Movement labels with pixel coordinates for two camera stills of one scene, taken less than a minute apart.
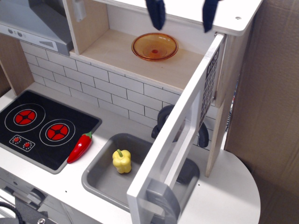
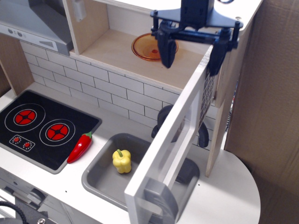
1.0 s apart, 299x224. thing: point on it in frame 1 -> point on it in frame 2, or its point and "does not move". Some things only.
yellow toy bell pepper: (121, 160) does not move
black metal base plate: (30, 214) does not move
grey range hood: (44, 23) does not move
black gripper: (157, 10) -> (198, 21)
